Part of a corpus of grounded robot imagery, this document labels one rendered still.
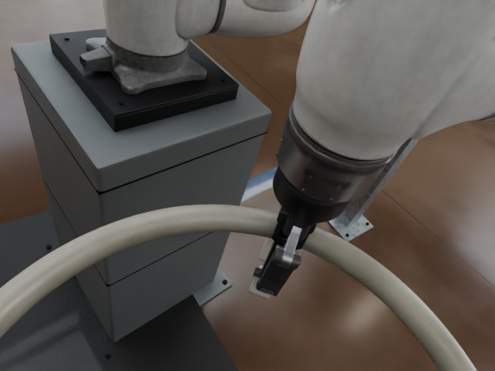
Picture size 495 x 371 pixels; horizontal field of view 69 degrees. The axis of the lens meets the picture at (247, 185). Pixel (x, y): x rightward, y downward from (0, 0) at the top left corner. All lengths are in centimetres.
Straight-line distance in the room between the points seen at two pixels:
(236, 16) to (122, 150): 31
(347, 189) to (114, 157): 44
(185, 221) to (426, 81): 26
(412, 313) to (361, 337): 112
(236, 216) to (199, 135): 33
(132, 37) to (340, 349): 121
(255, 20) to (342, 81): 52
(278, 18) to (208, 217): 47
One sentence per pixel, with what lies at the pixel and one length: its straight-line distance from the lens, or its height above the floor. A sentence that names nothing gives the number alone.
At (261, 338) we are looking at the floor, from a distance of 138.
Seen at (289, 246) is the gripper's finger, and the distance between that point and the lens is 35.
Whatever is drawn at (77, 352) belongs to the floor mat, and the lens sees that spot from 131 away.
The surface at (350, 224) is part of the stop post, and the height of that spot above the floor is 2.
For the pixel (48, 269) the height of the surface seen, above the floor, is 93.
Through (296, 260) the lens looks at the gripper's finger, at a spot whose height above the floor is 97.
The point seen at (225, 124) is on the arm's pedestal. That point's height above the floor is 80.
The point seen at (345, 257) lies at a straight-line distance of 41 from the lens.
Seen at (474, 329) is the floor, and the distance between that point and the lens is 187.
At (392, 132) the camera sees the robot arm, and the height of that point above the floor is 113.
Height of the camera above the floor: 125
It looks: 45 degrees down
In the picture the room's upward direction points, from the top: 19 degrees clockwise
